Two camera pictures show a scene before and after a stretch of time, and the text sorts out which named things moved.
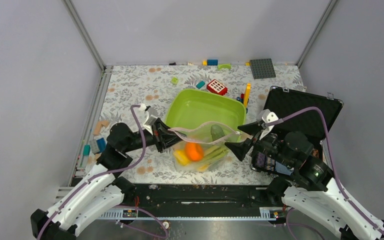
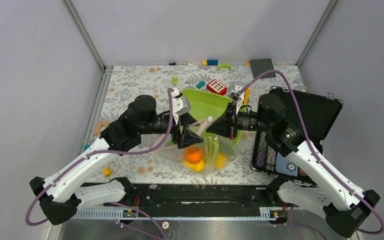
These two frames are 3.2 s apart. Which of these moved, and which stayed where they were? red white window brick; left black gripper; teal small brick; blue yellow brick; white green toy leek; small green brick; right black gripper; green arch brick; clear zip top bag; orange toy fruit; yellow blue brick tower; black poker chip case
Moved: left black gripper; clear zip top bag; white green toy leek; right black gripper
Stayed: green arch brick; black poker chip case; yellow blue brick tower; orange toy fruit; teal small brick; red white window brick; blue yellow brick; small green brick
